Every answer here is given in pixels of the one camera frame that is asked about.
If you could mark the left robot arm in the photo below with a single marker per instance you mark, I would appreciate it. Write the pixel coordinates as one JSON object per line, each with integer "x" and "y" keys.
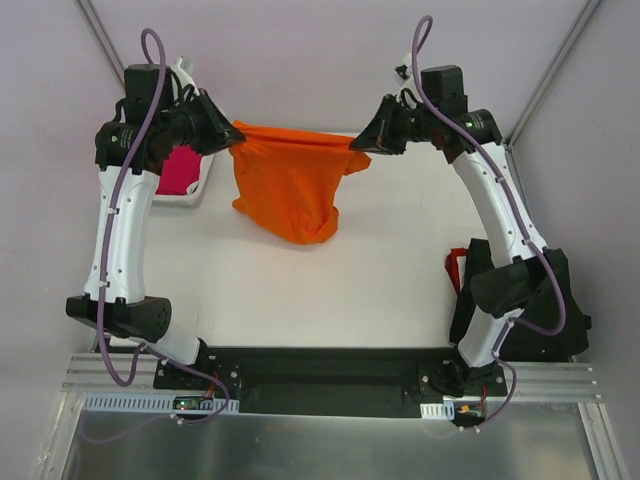
{"x": 162, "y": 109}

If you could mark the right aluminium frame post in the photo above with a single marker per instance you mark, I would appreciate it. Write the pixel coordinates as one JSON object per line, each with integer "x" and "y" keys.
{"x": 576, "y": 31}

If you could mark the pink t shirt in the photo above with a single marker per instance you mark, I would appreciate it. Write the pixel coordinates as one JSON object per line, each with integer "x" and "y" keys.
{"x": 181, "y": 173}

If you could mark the orange t shirt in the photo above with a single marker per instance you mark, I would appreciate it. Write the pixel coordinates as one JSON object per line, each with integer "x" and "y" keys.
{"x": 287, "y": 180}

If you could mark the black t shirt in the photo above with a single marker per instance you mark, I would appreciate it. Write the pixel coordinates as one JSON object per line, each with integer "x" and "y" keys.
{"x": 524, "y": 344}

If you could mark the left white cable duct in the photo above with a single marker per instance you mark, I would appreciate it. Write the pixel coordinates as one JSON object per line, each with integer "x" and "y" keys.
{"x": 158, "y": 404}

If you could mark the white cable duct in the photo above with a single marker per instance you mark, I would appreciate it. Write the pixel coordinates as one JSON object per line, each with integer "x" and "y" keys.
{"x": 438, "y": 411}
{"x": 158, "y": 404}

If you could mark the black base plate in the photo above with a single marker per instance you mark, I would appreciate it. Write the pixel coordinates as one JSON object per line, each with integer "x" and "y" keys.
{"x": 346, "y": 382}

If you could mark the white plastic basket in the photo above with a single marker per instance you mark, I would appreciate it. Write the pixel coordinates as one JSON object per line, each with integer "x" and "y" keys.
{"x": 191, "y": 200}

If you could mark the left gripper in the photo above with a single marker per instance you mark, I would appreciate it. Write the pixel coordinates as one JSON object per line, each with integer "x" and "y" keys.
{"x": 201, "y": 124}

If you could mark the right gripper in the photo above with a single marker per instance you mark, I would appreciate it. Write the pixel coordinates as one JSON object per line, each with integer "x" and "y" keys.
{"x": 391, "y": 124}

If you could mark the left aluminium frame post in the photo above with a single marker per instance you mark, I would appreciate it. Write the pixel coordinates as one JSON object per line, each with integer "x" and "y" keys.
{"x": 92, "y": 19}

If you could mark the red t shirt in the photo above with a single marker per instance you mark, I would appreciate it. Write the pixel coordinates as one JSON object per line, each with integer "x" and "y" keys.
{"x": 455, "y": 266}

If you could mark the right white cable duct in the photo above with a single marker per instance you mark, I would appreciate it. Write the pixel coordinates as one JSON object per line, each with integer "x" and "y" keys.
{"x": 438, "y": 411}

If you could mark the aluminium frame post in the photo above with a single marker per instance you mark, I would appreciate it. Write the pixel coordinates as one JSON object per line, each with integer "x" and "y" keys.
{"x": 576, "y": 31}
{"x": 92, "y": 19}

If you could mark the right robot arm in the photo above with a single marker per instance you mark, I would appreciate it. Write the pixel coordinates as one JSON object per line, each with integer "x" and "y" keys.
{"x": 431, "y": 106}

